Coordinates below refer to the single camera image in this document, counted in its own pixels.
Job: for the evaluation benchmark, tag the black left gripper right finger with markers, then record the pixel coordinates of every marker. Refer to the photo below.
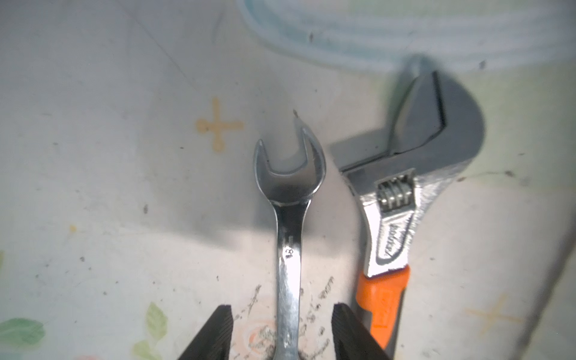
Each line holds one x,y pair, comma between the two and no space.
352,341

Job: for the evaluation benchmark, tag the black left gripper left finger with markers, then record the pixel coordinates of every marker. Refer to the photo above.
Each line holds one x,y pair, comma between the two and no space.
213,341

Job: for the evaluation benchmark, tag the large silver open-end wrench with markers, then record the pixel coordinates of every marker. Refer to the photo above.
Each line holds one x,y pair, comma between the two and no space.
290,195

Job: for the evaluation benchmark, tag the orange handled adjustable wrench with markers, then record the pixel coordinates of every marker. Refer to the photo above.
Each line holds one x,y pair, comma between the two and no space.
439,130

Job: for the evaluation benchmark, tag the white plastic storage box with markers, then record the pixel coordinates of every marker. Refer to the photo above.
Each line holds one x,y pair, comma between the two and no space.
550,329

